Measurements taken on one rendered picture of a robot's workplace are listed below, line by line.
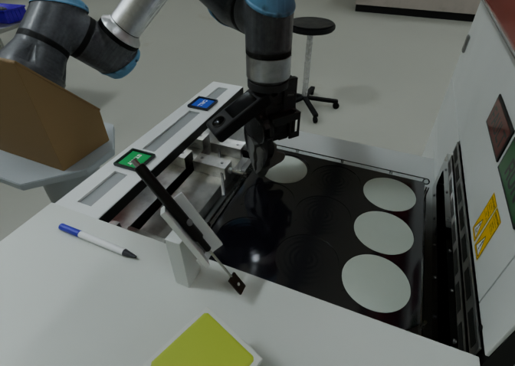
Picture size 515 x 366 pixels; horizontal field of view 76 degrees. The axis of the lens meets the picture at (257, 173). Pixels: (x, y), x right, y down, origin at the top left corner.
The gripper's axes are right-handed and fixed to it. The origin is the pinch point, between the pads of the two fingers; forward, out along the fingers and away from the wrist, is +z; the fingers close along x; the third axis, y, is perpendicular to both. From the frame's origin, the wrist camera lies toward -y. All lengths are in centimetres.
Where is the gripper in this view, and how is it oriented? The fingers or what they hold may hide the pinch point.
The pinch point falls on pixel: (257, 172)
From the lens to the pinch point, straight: 68.4
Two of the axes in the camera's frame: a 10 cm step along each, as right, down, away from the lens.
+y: 8.6, -3.1, 4.0
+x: -5.1, -5.3, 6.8
